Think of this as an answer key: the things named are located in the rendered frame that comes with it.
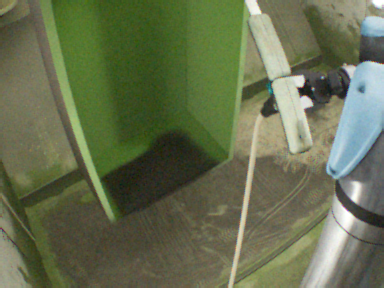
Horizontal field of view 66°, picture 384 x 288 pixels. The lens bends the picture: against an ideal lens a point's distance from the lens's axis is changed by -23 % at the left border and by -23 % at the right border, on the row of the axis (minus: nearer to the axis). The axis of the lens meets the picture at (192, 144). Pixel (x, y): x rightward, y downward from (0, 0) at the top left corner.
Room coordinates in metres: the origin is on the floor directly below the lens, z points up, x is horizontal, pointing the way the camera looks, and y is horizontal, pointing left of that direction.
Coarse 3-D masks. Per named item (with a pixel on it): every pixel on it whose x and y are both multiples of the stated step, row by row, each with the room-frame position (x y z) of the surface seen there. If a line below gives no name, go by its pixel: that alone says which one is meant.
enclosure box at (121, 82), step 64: (64, 0) 1.06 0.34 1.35; (128, 0) 1.18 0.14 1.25; (192, 0) 1.27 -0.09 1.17; (64, 64) 1.08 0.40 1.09; (128, 64) 1.23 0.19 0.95; (192, 64) 1.33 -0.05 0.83; (64, 128) 1.07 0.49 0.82; (128, 128) 1.27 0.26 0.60; (192, 128) 1.31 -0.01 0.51; (128, 192) 1.00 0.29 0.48
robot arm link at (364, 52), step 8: (368, 24) 0.64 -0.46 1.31; (376, 24) 0.63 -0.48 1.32; (360, 32) 0.67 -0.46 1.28; (368, 32) 0.63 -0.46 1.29; (376, 32) 0.62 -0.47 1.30; (360, 40) 0.67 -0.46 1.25; (368, 40) 0.63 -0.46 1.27; (376, 40) 0.61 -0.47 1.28; (360, 48) 0.66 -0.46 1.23; (368, 48) 0.63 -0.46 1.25; (376, 48) 0.61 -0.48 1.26; (360, 56) 0.66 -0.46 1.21; (368, 56) 0.63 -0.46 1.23; (376, 56) 0.61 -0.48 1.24
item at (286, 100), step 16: (256, 16) 0.69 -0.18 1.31; (256, 32) 0.66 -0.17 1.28; (272, 32) 0.66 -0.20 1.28; (272, 48) 0.63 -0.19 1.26; (272, 64) 0.60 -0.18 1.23; (272, 80) 0.60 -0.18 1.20; (288, 80) 0.58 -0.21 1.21; (272, 96) 0.61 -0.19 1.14; (288, 96) 0.55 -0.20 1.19; (272, 112) 0.62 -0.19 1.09; (288, 112) 0.53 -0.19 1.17; (304, 112) 0.53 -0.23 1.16; (288, 128) 0.51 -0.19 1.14; (304, 128) 0.50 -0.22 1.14; (288, 144) 0.51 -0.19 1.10; (304, 144) 0.48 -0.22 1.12
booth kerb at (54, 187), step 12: (312, 60) 2.43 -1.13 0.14; (252, 84) 2.12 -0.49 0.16; (264, 84) 2.17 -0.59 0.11; (252, 96) 2.11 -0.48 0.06; (60, 180) 1.47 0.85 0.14; (72, 180) 1.50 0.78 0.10; (36, 192) 1.38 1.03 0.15; (48, 192) 1.41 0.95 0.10; (60, 192) 1.45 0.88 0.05; (24, 204) 1.32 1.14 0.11
